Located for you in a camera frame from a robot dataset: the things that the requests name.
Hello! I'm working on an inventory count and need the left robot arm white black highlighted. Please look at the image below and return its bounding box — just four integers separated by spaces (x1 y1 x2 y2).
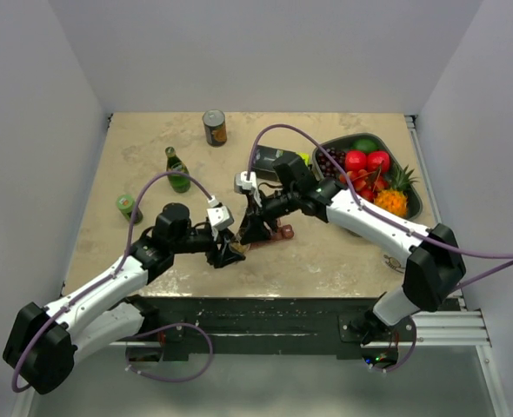
3 203 245 394

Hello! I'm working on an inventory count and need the clear pill jar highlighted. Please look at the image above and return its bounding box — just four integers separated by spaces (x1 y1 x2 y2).
230 236 250 255

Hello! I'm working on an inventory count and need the green lime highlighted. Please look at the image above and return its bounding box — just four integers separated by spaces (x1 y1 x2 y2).
352 137 378 155

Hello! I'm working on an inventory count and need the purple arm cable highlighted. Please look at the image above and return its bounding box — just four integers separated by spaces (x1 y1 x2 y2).
247 124 513 292
10 170 221 394

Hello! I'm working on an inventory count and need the black green product box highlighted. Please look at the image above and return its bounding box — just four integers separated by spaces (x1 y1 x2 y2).
251 145 311 182

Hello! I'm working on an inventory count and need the red apple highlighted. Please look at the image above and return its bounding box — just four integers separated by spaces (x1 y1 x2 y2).
366 150 391 173
344 149 367 171

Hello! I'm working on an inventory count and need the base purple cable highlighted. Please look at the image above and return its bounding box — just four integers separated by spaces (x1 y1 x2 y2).
367 323 418 374
123 321 215 383

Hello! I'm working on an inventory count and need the orange labelled tin can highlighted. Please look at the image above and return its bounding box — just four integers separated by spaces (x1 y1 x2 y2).
202 109 227 147

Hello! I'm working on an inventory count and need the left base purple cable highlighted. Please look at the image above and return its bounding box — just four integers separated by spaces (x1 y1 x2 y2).
123 321 215 383

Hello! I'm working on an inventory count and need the dark red grapes bunch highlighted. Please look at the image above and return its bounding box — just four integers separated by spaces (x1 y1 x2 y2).
316 148 346 180

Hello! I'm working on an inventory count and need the green glass bottle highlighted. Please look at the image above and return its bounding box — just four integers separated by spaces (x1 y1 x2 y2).
165 146 191 194

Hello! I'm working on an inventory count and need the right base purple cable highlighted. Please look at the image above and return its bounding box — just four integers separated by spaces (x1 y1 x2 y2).
367 323 418 374

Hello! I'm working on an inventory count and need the white paper cup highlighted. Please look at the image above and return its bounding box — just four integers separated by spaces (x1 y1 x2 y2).
383 254 405 274

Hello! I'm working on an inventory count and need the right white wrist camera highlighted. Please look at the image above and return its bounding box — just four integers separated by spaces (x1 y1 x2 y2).
234 171 257 195

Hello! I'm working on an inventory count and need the small green lidded jar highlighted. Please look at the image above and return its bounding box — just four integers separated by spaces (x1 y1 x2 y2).
116 194 143 225

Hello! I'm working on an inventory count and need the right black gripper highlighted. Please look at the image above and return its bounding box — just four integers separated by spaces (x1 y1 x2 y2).
240 188 299 247

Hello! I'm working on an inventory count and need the aluminium frame rail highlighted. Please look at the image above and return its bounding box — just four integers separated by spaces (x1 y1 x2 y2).
108 303 492 348

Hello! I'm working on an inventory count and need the small pineapple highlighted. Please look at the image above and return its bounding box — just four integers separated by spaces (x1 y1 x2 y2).
372 166 417 218

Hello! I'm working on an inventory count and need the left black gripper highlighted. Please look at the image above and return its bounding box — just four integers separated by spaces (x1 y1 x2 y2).
171 225 245 268

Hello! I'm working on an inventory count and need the red apple left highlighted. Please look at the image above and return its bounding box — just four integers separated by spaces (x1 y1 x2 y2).
344 149 367 171

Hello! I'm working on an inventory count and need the black mounting base plate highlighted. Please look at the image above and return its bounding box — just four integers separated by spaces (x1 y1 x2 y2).
56 295 418 361

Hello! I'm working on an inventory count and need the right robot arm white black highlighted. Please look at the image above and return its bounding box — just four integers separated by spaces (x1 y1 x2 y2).
234 155 466 341

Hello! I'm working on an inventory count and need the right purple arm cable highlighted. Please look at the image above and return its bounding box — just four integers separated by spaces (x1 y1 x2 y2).
247 124 513 292

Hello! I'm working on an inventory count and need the red apple right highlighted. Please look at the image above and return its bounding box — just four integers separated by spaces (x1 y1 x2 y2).
366 150 391 173

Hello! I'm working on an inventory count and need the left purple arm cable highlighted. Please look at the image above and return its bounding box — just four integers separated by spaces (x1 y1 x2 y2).
10 170 221 394

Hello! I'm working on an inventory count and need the red cherries cluster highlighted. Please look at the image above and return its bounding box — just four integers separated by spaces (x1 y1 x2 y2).
337 168 389 202

